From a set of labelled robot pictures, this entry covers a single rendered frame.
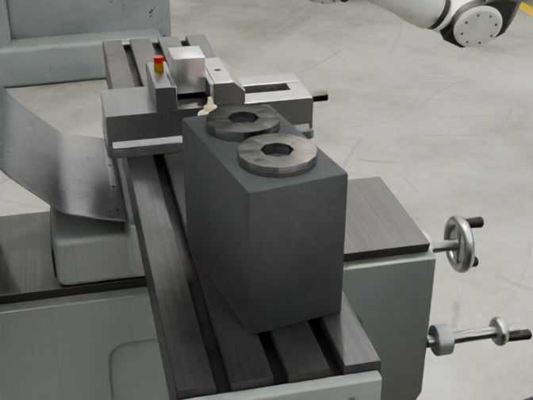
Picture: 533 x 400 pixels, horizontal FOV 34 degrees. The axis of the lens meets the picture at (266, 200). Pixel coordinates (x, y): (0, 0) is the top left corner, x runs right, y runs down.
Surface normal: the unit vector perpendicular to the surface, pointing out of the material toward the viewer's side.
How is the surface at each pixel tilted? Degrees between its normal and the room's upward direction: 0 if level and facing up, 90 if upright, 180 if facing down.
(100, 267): 90
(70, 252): 90
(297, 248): 90
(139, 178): 0
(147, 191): 0
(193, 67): 90
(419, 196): 0
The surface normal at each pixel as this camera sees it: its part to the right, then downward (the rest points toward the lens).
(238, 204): -0.91, 0.19
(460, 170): 0.00, -0.88
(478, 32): 0.13, 0.72
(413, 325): 0.22, 0.47
